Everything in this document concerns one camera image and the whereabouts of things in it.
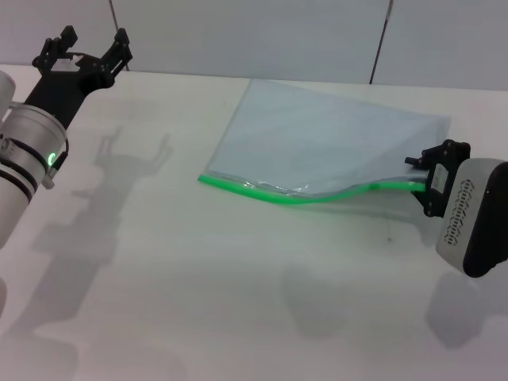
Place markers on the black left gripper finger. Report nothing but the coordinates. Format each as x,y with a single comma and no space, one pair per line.
119,51
55,43

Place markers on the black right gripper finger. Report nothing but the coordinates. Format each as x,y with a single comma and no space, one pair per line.
444,152
430,204

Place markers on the clear document bag green zipper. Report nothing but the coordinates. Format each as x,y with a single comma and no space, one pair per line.
317,143

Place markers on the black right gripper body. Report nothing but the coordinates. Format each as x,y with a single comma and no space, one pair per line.
442,180

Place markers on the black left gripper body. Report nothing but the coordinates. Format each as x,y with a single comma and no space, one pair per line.
59,93

